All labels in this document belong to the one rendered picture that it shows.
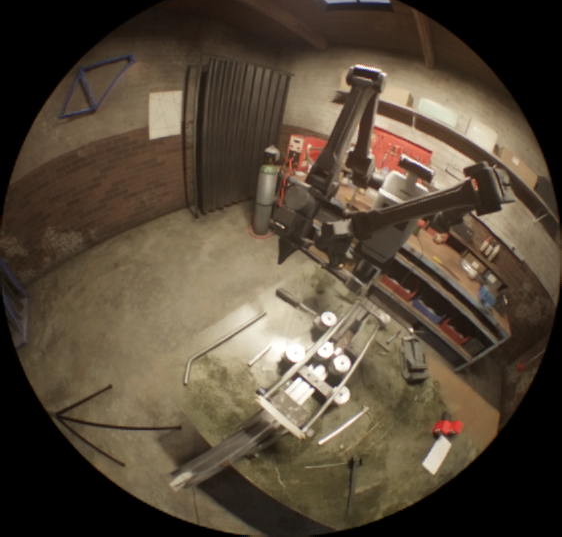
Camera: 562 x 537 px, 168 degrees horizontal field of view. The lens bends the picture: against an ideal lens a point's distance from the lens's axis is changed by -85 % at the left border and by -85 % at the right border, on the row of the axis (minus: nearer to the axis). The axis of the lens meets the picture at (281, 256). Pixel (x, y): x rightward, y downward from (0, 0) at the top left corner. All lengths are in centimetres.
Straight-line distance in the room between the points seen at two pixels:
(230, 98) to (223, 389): 261
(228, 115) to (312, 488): 293
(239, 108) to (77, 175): 213
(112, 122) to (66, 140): 59
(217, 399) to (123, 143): 256
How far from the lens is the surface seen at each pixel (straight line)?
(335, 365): 57
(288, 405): 43
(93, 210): 283
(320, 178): 50
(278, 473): 62
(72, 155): 268
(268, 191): 215
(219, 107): 254
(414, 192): 95
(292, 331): 67
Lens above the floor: 147
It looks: 42 degrees down
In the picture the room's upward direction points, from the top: 13 degrees clockwise
